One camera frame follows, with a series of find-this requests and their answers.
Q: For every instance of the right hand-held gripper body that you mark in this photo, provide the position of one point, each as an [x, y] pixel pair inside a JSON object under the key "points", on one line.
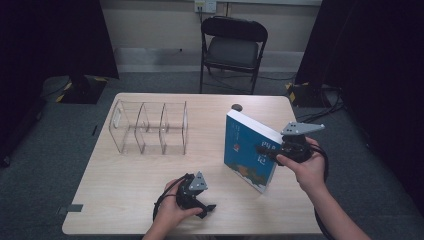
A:
{"points": [[298, 143]]}

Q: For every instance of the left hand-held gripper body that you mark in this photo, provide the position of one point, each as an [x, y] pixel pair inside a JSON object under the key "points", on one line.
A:
{"points": [[195, 185]]}

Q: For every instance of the blue paperback book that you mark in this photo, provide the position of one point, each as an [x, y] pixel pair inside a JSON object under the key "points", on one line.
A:
{"points": [[248, 150]]}

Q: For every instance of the person's left hand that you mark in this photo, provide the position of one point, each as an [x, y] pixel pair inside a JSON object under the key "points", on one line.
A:
{"points": [[173, 210]]}

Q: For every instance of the person's right hand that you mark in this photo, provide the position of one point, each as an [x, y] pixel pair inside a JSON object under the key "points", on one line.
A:
{"points": [[308, 171]]}

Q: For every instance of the black stand base striped tape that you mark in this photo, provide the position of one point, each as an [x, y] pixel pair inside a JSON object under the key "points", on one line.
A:
{"points": [[306, 95], [80, 90]]}

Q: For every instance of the clear acrylic book rack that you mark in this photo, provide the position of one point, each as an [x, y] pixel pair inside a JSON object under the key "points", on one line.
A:
{"points": [[150, 128]]}

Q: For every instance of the black curtain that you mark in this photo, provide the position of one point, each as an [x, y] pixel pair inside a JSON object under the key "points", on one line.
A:
{"points": [[50, 50], [373, 66]]}

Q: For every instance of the black folding chair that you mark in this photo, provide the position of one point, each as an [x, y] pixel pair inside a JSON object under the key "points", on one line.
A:
{"points": [[233, 50]]}

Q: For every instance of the grey tape strip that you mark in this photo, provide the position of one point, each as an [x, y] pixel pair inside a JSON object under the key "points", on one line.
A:
{"points": [[70, 209]]}

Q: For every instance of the white wall outlet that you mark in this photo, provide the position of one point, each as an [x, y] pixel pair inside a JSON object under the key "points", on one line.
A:
{"points": [[205, 5]]}

